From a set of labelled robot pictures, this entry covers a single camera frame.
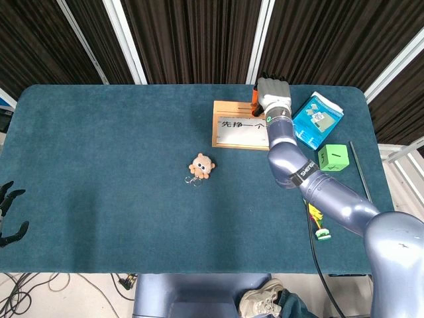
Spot blue tissue pack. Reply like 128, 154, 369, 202
291, 91, 345, 151

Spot aluminium frame rails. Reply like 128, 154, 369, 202
379, 136, 424, 199

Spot black power plug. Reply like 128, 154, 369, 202
117, 274, 137, 292

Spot dark brown pleated curtain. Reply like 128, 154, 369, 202
0, 0, 424, 146

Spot white frame post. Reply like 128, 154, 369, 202
102, 0, 148, 85
364, 32, 424, 103
245, 0, 276, 85

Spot black floor cable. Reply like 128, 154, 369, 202
0, 273, 133, 318

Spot blue white board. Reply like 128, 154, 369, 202
0, 87, 17, 113

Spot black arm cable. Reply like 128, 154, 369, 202
304, 197, 344, 318

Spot thin grey frame post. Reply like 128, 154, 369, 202
56, 0, 109, 85

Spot wooden coin box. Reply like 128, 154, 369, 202
211, 100, 271, 152

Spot teal table cloth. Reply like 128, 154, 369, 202
0, 83, 397, 276

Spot beige sneaker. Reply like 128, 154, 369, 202
238, 278, 286, 318

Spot green foam number cube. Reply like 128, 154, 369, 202
317, 144, 350, 172

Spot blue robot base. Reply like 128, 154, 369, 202
132, 273, 274, 318

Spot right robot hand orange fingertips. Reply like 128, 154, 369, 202
250, 72, 292, 117

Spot orange plush keychain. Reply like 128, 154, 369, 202
184, 152, 216, 187

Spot thin grey metal rod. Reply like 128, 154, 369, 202
348, 141, 372, 203

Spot blue jeans leg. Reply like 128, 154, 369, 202
278, 287, 312, 318

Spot yellow feather shuttlecock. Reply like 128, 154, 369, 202
303, 197, 332, 242

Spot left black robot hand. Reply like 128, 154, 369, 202
0, 180, 30, 248

